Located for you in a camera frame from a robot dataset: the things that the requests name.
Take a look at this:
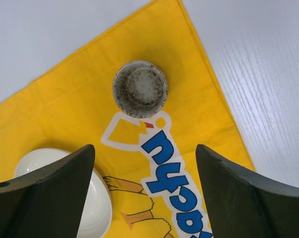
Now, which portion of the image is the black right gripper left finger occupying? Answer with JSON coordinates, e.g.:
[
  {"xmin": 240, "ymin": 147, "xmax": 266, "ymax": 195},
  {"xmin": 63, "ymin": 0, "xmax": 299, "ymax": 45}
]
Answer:
[{"xmin": 0, "ymin": 144, "xmax": 95, "ymax": 238}]

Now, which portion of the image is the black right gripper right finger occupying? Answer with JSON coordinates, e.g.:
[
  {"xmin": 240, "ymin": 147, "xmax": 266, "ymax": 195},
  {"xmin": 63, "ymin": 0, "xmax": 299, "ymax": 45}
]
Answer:
[{"xmin": 196, "ymin": 144, "xmax": 299, "ymax": 238}]

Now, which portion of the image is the white round plate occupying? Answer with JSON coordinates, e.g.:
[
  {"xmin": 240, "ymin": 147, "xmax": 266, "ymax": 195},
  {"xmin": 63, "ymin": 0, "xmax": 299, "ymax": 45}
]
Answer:
[{"xmin": 14, "ymin": 148, "xmax": 113, "ymax": 238}]

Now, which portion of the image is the yellow Pikachu placemat cloth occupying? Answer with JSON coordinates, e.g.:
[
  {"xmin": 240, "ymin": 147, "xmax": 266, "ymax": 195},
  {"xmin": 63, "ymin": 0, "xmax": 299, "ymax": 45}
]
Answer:
[{"xmin": 0, "ymin": 0, "xmax": 253, "ymax": 238}]

